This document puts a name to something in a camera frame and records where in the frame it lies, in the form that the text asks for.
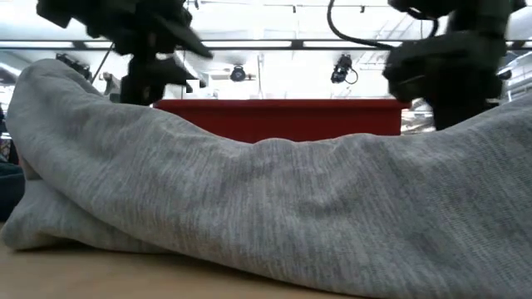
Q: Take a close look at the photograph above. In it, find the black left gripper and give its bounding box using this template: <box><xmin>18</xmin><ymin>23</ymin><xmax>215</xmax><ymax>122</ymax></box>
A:
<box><xmin>85</xmin><ymin>0</ymin><xmax>214</xmax><ymax>105</ymax></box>

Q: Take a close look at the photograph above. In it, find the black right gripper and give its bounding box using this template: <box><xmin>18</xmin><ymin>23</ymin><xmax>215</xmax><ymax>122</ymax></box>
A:
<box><xmin>384</xmin><ymin>32</ymin><xmax>506</xmax><ymax>130</ymax></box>

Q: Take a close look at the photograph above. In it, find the grey sweatshirt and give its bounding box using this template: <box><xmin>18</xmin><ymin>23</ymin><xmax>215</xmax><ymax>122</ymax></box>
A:
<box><xmin>0</xmin><ymin>57</ymin><xmax>532</xmax><ymax>299</ymax></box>

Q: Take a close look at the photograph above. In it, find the dark teal towel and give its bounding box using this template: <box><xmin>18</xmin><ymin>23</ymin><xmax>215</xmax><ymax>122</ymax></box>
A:
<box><xmin>0</xmin><ymin>161</ymin><xmax>26</xmax><ymax>222</ymax></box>

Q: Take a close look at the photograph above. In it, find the red plastic laundry bin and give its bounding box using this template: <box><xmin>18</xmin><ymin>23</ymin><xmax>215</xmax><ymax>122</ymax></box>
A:
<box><xmin>153</xmin><ymin>98</ymin><xmax>412</xmax><ymax>145</ymax></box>

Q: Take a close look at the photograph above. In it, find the thin black diagonal rod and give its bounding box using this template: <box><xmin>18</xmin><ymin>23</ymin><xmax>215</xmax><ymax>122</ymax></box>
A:
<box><xmin>91</xmin><ymin>41</ymin><xmax>116</xmax><ymax>84</ymax></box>

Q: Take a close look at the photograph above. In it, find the round black ceiling camera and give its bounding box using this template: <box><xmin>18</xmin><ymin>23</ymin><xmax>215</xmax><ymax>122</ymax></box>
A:
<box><xmin>229</xmin><ymin>65</ymin><xmax>249</xmax><ymax>83</ymax></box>

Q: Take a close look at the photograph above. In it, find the long black ceiling camera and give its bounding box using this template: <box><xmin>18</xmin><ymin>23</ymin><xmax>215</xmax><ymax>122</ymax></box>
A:
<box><xmin>56</xmin><ymin>52</ymin><xmax>92</xmax><ymax>82</ymax></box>

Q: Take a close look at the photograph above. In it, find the black ceiling camera with cable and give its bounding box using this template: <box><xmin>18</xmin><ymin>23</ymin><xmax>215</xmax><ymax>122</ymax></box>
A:
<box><xmin>330</xmin><ymin>52</ymin><xmax>359</xmax><ymax>86</ymax></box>

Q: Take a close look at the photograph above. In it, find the black horizontal frame crossbar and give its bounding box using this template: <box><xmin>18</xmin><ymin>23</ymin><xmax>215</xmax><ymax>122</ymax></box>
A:
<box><xmin>0</xmin><ymin>39</ymin><xmax>532</xmax><ymax>51</ymax></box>

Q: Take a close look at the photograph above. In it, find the black right camera cable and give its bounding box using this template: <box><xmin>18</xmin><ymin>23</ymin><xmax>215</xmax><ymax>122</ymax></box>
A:
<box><xmin>327</xmin><ymin>0</ymin><xmax>396</xmax><ymax>51</ymax></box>

